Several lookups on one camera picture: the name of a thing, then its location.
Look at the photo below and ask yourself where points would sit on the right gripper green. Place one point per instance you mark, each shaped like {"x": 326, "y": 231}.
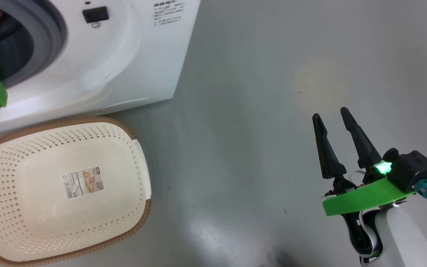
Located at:
{"x": 365, "y": 198}

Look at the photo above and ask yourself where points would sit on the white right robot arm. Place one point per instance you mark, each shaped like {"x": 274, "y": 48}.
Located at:
{"x": 406, "y": 241}

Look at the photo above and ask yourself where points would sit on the grey rubber door gasket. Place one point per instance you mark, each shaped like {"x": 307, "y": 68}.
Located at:
{"x": 50, "y": 37}

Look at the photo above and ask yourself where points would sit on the black door latch socket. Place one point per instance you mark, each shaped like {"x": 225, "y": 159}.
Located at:
{"x": 95, "y": 15}

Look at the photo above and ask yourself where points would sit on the paper basket label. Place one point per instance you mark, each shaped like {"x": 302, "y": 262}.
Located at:
{"x": 83, "y": 182}

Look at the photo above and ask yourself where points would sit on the white front-load washing machine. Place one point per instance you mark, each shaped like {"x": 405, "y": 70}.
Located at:
{"x": 124, "y": 66}

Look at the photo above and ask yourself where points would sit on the cream perforated laundry basket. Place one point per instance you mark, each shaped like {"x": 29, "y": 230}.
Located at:
{"x": 32, "y": 222}

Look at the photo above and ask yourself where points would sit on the round white filter cover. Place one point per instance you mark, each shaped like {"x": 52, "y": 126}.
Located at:
{"x": 128, "y": 105}

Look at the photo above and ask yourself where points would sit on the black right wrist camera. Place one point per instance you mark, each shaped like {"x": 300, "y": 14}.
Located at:
{"x": 411, "y": 170}

